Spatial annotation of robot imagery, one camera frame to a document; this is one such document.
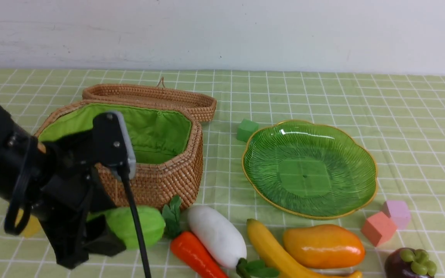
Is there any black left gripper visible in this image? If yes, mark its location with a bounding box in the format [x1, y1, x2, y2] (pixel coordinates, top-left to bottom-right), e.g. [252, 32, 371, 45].
[31, 131, 126, 270]

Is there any green bitter gourd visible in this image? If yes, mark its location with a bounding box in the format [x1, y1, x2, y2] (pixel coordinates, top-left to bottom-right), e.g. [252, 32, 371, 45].
[87, 206, 166, 250]

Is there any orange carrot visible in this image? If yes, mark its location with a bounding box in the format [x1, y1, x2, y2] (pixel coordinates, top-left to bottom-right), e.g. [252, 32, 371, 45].
[162, 195, 228, 278]

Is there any white radish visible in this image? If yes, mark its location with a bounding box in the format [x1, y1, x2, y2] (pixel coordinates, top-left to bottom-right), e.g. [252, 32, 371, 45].
[187, 205, 279, 278]

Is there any purple mangosteen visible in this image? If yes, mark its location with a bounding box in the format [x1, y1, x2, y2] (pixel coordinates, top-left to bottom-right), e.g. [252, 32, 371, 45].
[384, 247, 437, 278]

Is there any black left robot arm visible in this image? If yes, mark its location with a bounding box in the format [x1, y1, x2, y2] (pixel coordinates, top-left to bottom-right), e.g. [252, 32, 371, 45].
[0, 105, 135, 270]

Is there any yellow foam cube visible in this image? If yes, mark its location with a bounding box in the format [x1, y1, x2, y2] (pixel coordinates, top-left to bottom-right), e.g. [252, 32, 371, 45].
[15, 209, 42, 239]

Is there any woven wicker basket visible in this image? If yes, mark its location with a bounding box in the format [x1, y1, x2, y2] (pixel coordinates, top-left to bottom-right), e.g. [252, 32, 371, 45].
[35, 100, 203, 209]

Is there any woven basket lid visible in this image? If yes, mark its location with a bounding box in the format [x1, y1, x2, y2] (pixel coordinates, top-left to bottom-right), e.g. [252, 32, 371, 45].
[82, 78, 217, 122]

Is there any green foam cube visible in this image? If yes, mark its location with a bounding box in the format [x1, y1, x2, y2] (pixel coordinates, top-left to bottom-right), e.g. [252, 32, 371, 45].
[236, 119, 259, 142]

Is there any yellow banana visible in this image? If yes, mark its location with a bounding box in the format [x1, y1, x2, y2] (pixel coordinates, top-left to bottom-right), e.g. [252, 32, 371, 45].
[246, 219, 363, 278]

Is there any green glass leaf plate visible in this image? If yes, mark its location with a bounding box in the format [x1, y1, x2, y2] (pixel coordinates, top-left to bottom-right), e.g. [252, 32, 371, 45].
[241, 120, 379, 220]

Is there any orange mango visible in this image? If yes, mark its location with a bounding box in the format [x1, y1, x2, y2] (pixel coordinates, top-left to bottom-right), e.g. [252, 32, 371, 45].
[283, 225, 366, 270]

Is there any orange foam cube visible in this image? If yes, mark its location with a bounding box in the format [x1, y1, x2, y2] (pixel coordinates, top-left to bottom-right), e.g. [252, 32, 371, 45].
[361, 211, 397, 247]

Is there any pink foam cube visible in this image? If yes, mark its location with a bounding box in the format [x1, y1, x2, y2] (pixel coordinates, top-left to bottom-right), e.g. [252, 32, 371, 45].
[382, 200, 411, 229]

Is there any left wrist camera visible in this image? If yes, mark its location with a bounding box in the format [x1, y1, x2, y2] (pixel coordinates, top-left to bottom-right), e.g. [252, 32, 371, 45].
[92, 110, 136, 181]

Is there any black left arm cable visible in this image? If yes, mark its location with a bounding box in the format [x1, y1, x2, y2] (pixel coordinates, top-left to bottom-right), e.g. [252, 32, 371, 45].
[4, 139, 152, 278]

